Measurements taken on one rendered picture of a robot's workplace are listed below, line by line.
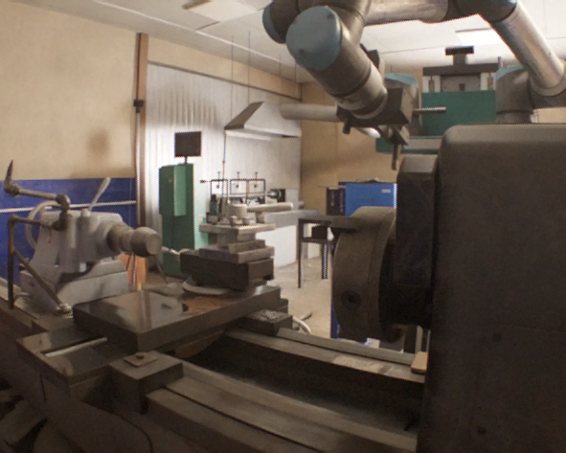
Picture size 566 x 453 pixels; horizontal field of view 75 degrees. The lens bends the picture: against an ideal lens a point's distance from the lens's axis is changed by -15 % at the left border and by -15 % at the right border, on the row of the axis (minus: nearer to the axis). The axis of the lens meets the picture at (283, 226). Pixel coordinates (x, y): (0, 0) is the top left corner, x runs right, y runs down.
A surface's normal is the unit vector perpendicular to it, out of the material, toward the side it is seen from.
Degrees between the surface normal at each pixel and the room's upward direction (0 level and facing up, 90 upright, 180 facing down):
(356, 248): 61
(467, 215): 90
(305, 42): 72
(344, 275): 80
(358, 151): 90
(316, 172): 90
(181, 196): 90
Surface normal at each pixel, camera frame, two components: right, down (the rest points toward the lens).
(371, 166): -0.58, 0.08
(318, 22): -0.59, -0.21
